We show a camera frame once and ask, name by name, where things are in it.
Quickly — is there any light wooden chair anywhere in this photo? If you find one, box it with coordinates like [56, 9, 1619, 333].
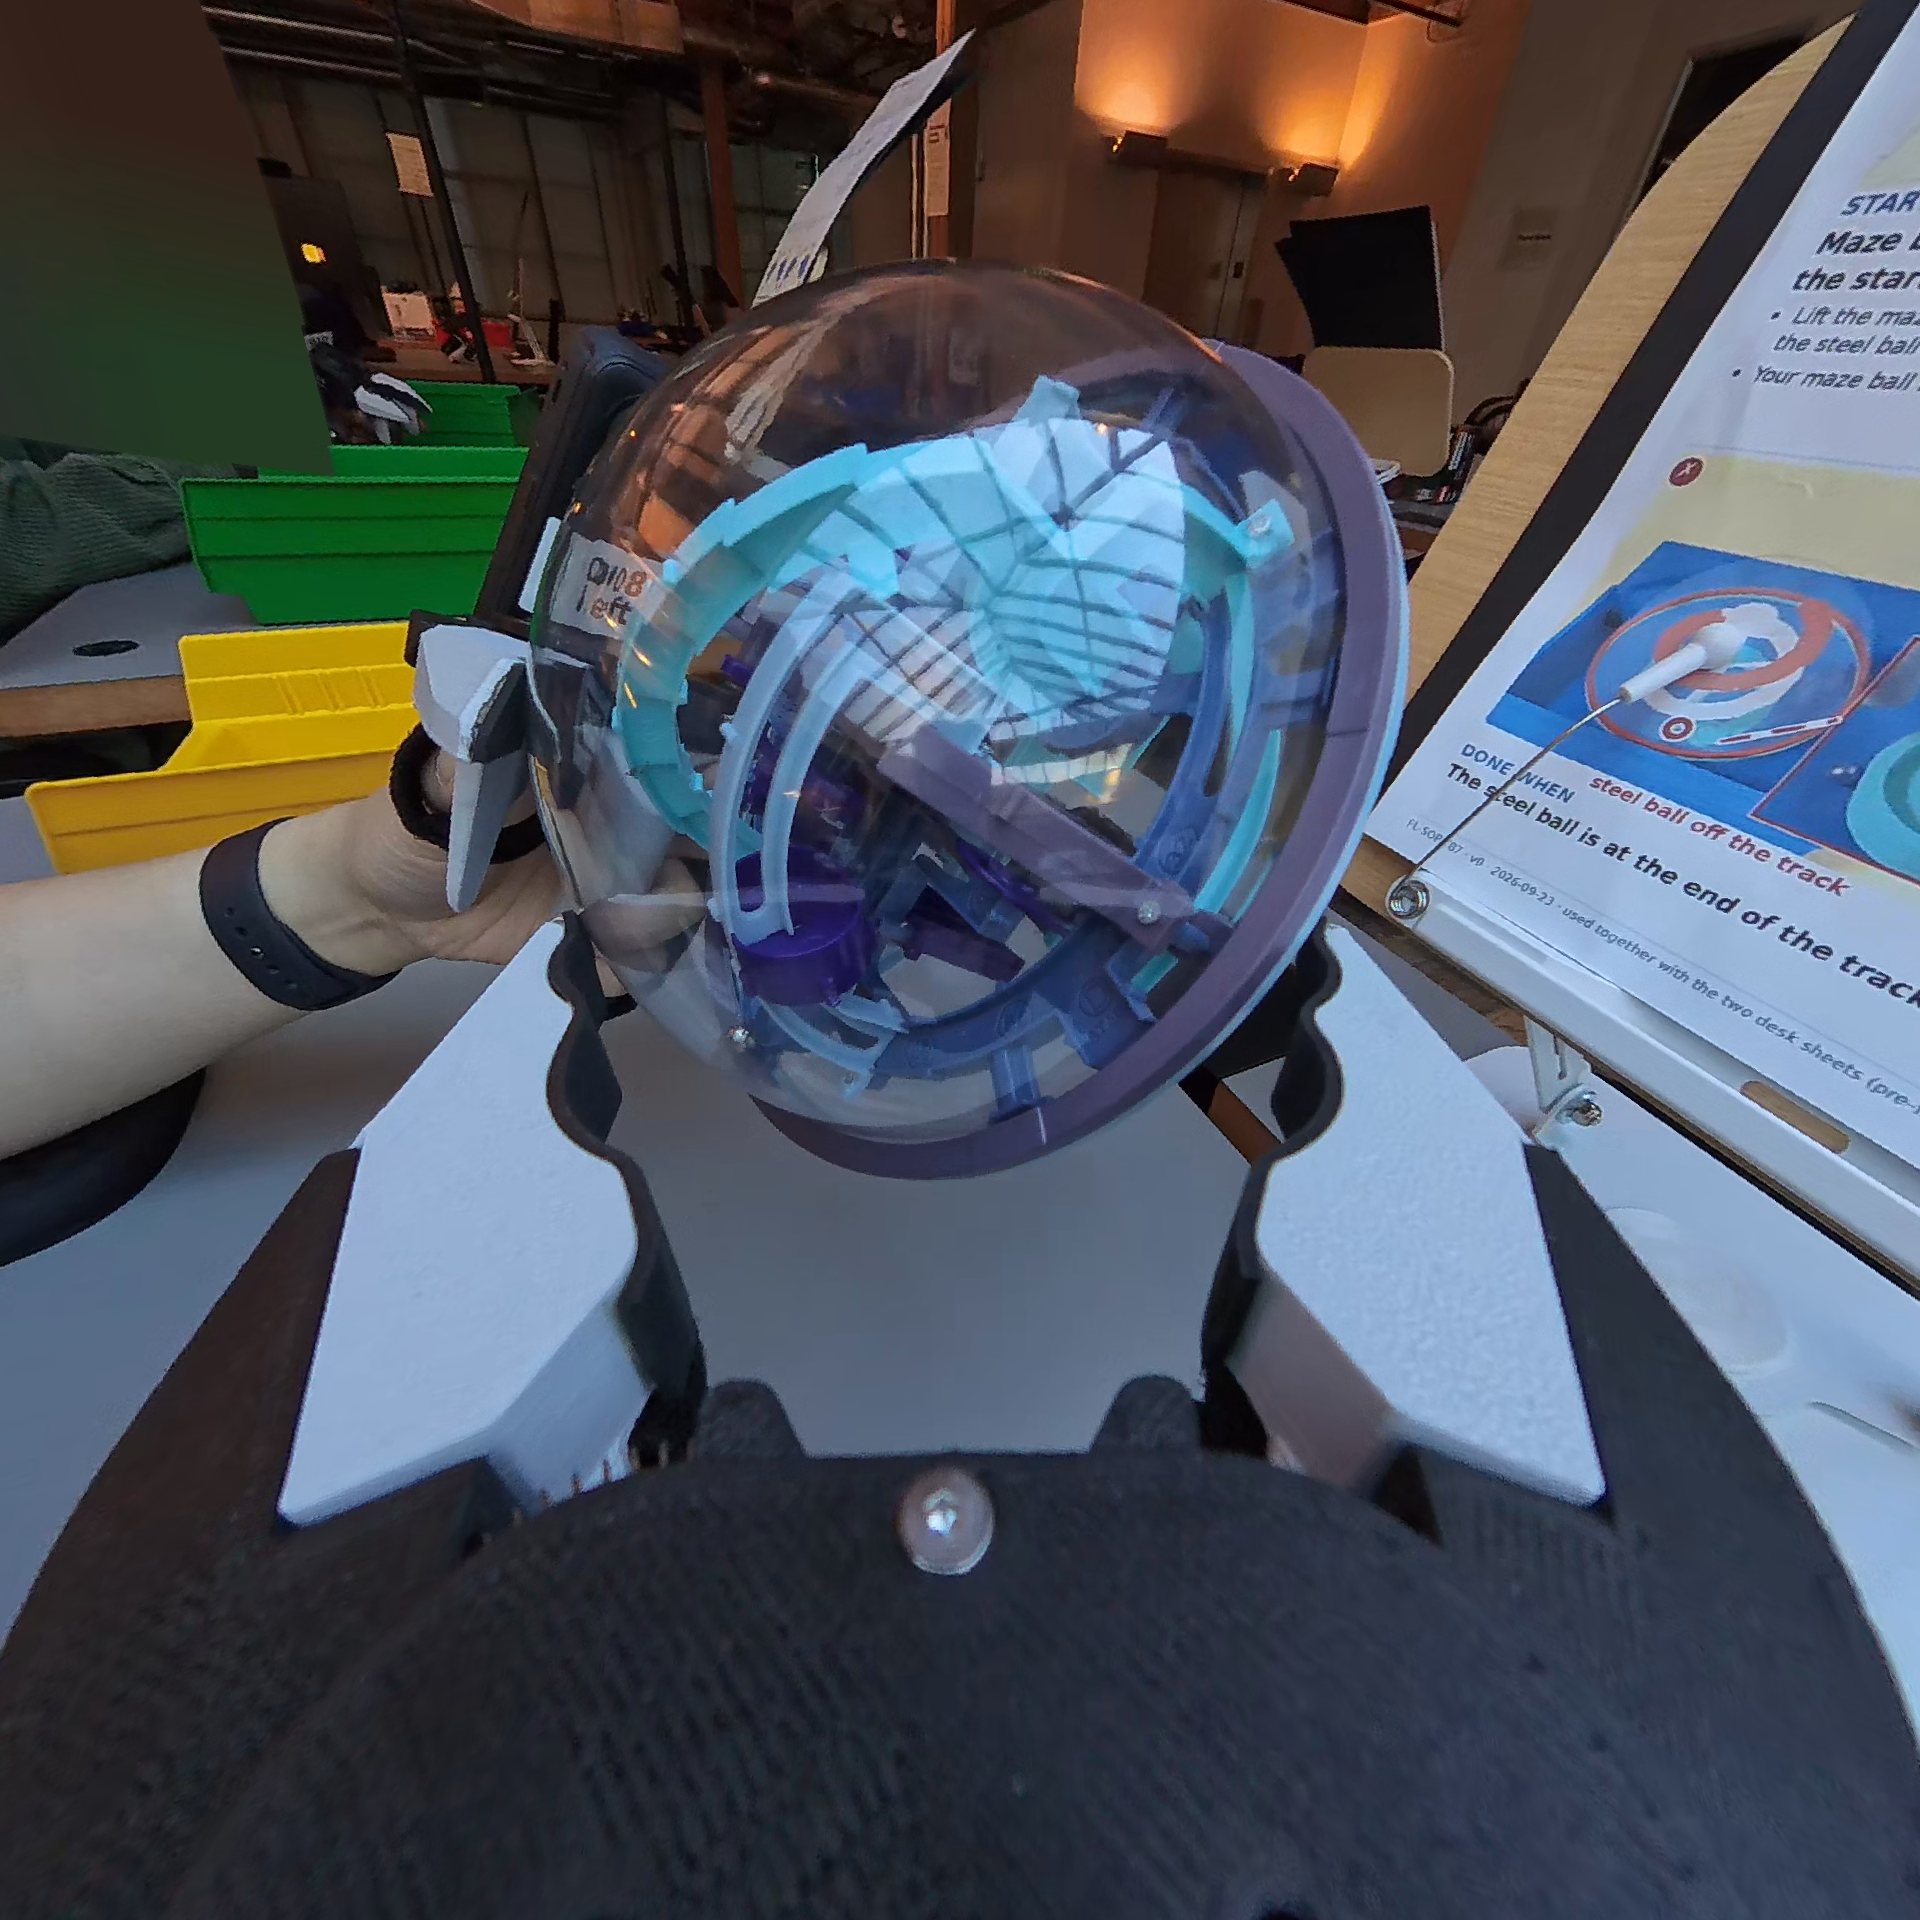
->
[1297, 352, 1458, 482]

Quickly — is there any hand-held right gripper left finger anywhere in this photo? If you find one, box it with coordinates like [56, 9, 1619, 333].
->
[278, 905, 710, 1538]

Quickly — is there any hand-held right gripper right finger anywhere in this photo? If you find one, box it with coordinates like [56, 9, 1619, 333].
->
[1197, 926, 1607, 1509]

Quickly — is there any wooden easel board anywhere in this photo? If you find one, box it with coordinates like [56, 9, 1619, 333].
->
[1329, 14, 1920, 1289]

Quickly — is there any person's left forearm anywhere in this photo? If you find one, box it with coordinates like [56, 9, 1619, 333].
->
[0, 870, 305, 1157]

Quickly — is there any person's left hand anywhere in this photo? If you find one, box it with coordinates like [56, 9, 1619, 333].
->
[260, 745, 710, 997]

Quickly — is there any black panel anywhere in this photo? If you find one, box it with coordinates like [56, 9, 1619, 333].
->
[1275, 201, 1449, 357]

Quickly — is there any large green plastic bin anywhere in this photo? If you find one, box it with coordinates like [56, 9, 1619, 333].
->
[176, 477, 533, 631]

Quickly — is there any yellow plastic bin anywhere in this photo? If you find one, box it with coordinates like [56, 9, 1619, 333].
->
[23, 625, 448, 885]

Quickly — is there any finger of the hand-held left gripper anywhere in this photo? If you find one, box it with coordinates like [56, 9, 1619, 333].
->
[407, 625, 533, 915]

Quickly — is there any printed instruction sheet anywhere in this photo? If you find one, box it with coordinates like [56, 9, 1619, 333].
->
[1356, 0, 1920, 1171]

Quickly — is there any dark green cloth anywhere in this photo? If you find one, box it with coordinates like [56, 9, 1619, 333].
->
[0, 439, 194, 641]

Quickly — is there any small green plastic bin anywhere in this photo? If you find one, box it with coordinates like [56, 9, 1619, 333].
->
[319, 373, 567, 482]

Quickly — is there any black and white device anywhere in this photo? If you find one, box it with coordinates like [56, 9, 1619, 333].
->
[308, 357, 431, 451]

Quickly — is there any black wrist band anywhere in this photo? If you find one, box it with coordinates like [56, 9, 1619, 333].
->
[194, 819, 399, 1015]

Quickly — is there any white easel base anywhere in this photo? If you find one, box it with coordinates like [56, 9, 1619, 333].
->
[1462, 1035, 1920, 1523]

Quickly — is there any clear plastic maze ball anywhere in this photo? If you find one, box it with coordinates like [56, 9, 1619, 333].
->
[533, 264, 1414, 1180]

